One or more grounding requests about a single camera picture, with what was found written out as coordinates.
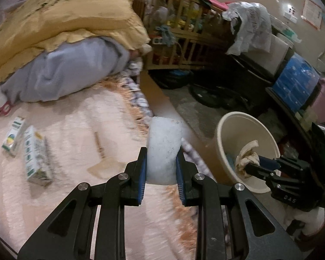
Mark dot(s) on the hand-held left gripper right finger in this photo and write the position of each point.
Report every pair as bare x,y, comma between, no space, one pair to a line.
180,178

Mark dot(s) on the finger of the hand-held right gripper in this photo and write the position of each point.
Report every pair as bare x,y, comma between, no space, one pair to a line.
269,163
260,171

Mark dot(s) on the white printed cloth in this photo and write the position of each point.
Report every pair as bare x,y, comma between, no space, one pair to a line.
252,24

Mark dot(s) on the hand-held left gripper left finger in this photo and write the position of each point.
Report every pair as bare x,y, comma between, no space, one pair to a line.
142,176

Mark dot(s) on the wooden crib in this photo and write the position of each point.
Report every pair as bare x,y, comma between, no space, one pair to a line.
184,32

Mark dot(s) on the beige tissue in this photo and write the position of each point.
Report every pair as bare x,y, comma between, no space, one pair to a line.
243,159

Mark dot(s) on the beige plastic bin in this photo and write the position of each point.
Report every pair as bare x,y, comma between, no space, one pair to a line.
233,130

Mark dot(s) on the pink fluffy bedspread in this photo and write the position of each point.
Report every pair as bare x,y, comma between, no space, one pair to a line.
70,130

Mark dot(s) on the blue storage box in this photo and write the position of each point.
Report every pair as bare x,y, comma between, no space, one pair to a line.
295,84

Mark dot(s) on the patterned bed sheet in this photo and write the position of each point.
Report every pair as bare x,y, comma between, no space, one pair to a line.
142,103

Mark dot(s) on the green white carton box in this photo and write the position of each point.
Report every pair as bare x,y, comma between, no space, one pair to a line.
13,136

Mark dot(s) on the white printed carton box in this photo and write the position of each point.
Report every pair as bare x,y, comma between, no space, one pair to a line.
38,158

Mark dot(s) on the blue cloth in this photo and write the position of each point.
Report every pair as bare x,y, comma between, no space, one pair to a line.
165,33

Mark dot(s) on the wall poster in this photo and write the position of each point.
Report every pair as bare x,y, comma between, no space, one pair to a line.
312,12

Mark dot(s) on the white appliance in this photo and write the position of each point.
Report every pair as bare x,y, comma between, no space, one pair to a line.
273,54

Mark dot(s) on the white foam block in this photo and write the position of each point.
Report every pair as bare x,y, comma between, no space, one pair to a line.
163,149

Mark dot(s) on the grey quilt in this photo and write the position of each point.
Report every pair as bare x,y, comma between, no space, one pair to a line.
65,70

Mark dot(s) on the yellow blanket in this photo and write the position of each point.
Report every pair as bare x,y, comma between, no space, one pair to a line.
70,19

